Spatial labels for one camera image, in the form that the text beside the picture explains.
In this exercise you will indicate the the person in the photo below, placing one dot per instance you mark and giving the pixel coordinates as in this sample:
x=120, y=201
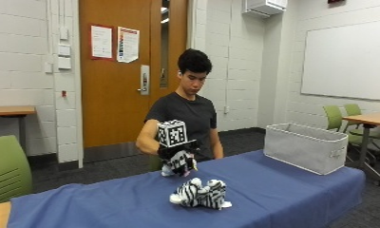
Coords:
x=181, y=110

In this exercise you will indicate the whiteboard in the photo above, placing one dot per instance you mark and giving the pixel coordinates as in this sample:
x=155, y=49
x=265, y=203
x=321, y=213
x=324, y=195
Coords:
x=349, y=63

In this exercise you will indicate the green chair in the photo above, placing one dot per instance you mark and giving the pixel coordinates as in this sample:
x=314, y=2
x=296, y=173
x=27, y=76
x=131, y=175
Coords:
x=155, y=163
x=360, y=126
x=333, y=117
x=5, y=171

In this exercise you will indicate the red ceiling sign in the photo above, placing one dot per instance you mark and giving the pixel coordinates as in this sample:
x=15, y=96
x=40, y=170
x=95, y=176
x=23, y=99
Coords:
x=336, y=1

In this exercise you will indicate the wooden door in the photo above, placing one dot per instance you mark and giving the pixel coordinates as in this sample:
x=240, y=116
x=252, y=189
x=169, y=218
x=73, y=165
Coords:
x=113, y=95

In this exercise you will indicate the white cube with black markers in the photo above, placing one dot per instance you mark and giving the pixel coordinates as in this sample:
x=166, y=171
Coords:
x=172, y=133

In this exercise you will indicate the grey fabric storage bin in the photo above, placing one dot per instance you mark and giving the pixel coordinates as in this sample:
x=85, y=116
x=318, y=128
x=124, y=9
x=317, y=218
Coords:
x=304, y=148

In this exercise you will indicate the wooden table with metal legs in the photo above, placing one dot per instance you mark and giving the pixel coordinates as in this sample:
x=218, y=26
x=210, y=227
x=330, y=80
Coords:
x=11, y=110
x=369, y=119

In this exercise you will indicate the white wall switch box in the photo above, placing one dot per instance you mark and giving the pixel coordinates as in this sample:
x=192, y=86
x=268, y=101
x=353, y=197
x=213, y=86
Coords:
x=64, y=50
x=63, y=33
x=48, y=67
x=64, y=63

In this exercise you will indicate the white wall outlet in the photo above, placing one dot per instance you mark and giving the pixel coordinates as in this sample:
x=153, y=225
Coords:
x=225, y=110

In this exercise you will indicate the white wall air unit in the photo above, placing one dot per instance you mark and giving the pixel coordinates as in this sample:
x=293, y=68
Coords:
x=264, y=7

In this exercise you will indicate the zebra striped plush toy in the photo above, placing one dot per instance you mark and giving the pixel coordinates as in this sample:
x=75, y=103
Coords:
x=178, y=164
x=200, y=193

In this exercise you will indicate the blue tablecloth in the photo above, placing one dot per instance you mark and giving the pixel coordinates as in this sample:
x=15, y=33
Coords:
x=261, y=196

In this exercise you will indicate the colourful paper notice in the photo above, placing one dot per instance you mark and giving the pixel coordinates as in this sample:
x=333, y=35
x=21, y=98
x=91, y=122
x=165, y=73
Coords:
x=127, y=44

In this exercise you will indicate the white paper notice red border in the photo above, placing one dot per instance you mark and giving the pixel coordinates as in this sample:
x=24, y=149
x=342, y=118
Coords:
x=101, y=41

